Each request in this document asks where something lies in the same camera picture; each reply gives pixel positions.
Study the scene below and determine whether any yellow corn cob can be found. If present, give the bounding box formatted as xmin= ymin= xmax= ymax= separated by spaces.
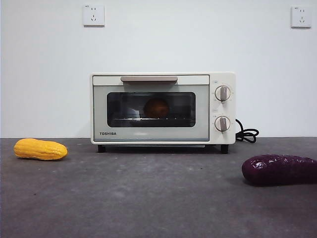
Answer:
xmin=13 ymin=138 xmax=68 ymax=161

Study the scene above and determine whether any black oven power cord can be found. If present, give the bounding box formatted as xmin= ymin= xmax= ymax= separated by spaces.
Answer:
xmin=235 ymin=118 xmax=260 ymax=144

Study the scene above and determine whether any cream oven knob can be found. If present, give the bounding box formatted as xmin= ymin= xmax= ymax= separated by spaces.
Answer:
xmin=214 ymin=116 xmax=231 ymax=132
xmin=214 ymin=85 xmax=232 ymax=102

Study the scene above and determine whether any purple sweet potato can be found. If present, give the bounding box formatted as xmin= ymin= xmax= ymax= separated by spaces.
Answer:
xmin=241 ymin=154 xmax=317 ymax=186

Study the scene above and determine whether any white wall socket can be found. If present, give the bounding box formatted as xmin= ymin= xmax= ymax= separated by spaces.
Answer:
xmin=83 ymin=4 xmax=106 ymax=27
xmin=290 ymin=6 xmax=312 ymax=29

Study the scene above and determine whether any glass oven door beige handle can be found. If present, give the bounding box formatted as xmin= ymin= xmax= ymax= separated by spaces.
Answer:
xmin=92 ymin=75 xmax=210 ymax=142

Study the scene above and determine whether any metal wire oven rack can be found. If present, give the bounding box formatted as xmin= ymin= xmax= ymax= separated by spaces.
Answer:
xmin=110 ymin=117 xmax=193 ymax=122

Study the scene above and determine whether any brown potato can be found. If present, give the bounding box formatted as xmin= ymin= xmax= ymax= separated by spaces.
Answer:
xmin=144 ymin=97 xmax=171 ymax=118

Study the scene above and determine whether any cream Toshiba toaster oven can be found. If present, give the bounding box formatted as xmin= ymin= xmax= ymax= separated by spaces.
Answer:
xmin=90 ymin=71 xmax=236 ymax=154

